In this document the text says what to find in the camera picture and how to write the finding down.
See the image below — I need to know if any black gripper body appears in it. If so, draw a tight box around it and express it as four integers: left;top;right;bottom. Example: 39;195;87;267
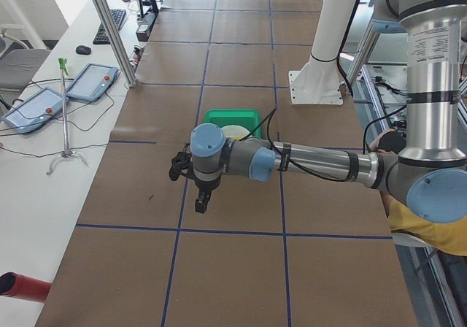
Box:
195;177;221;200

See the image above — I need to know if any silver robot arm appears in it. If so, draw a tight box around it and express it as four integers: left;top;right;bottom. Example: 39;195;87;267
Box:
188;0;466;223

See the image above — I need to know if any white round plate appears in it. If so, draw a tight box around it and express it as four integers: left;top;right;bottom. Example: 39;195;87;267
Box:
221;125;250;140

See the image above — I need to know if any green plastic tray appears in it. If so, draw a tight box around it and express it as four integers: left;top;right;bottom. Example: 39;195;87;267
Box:
204;109;262;138

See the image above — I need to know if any far blue teach pendant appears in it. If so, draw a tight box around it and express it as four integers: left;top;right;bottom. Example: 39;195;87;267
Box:
66;63;118;102

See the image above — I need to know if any blue teach pendant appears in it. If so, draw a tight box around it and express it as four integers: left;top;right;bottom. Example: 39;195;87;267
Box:
1;87;63;134
66;63;118;102

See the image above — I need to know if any black computer mouse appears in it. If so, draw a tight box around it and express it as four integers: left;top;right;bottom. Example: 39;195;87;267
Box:
75;45;92;55

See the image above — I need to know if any near blue teach pendant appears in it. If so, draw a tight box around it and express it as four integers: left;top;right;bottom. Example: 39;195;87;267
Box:
1;87;63;134

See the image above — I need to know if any black keyboard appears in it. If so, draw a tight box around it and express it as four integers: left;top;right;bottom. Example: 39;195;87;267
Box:
92;9;128;45

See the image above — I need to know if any red cylinder tube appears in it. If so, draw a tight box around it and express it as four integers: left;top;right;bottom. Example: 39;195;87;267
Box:
1;272;51;303

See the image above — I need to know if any grey office chair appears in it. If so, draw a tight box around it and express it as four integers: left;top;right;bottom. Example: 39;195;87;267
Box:
1;23;50;94

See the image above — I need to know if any person in yellow shirt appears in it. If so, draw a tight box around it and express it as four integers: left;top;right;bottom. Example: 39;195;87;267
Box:
368;129;467;257

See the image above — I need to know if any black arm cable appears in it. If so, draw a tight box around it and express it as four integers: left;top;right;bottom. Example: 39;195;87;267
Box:
240;107;402;182

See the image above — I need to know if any aluminium frame post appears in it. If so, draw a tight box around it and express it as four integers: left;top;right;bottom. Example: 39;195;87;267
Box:
92;0;137;88

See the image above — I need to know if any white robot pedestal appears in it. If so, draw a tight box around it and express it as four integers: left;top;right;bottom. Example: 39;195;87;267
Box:
289;0;360;105

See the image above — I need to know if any green handled reacher grabber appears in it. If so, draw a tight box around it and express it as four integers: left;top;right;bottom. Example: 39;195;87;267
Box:
46;58;88;176

